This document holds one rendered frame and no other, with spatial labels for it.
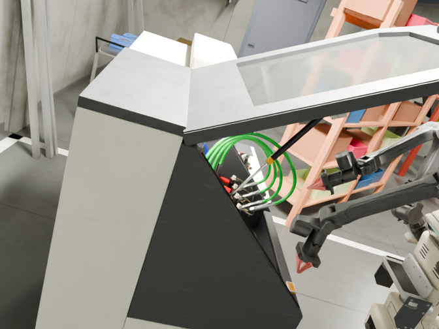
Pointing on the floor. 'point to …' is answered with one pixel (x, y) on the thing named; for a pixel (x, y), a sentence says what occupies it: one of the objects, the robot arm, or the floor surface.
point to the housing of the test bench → (115, 184)
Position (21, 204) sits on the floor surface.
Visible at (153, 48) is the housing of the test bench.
